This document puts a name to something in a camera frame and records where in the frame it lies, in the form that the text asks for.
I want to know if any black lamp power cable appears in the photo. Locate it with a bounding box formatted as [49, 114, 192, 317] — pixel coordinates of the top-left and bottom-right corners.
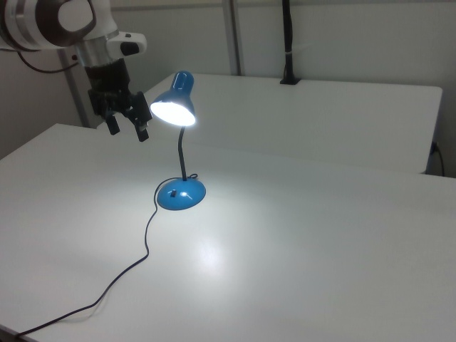
[15, 172, 200, 338]

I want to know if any grey aluminium frame post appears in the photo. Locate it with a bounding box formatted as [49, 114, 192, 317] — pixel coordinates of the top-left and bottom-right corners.
[223, 0, 244, 76]
[58, 48, 90, 129]

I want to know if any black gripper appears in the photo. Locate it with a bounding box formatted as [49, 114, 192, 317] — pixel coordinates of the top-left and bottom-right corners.
[84, 58, 150, 143]

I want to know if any blue desk lamp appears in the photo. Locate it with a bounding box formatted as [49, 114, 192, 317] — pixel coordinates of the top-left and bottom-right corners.
[150, 70, 207, 211]

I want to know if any black cable at wall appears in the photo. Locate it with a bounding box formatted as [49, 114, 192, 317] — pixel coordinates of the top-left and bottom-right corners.
[430, 141, 446, 177]

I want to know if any black cable on robot arm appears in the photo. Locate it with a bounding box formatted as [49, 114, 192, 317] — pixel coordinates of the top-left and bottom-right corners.
[16, 49, 78, 74]

